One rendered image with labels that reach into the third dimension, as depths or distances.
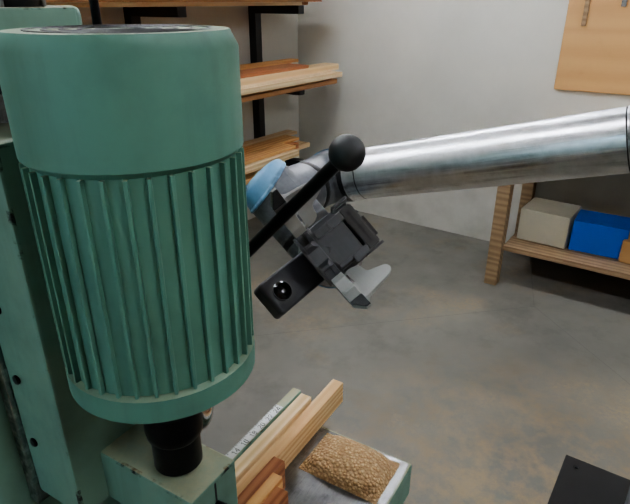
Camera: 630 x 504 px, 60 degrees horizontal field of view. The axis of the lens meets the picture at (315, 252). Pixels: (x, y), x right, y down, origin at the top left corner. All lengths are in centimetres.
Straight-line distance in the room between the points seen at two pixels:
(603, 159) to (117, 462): 68
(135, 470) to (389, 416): 176
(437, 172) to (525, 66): 291
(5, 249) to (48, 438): 22
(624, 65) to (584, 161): 282
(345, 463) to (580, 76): 308
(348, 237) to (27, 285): 33
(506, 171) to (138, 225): 55
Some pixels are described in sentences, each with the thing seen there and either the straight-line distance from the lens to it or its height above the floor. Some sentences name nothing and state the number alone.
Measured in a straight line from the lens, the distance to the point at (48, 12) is 56.
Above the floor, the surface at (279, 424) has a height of 95.
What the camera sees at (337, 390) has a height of 94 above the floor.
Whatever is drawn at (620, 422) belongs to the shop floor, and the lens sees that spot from 259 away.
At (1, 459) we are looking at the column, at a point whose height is 106.
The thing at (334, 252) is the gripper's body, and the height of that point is 126.
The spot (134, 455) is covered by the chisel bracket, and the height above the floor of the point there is 107.
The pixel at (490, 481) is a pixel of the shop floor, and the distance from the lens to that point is 217.
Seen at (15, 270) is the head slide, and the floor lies 131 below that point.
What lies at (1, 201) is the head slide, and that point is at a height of 137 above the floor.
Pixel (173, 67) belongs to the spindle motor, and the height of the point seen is 148.
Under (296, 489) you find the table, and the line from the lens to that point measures 84.
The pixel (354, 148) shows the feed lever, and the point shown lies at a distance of 51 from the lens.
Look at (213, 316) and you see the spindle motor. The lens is 47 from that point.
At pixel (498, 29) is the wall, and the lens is 377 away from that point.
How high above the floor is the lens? 152
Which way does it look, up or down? 24 degrees down
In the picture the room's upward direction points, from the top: straight up
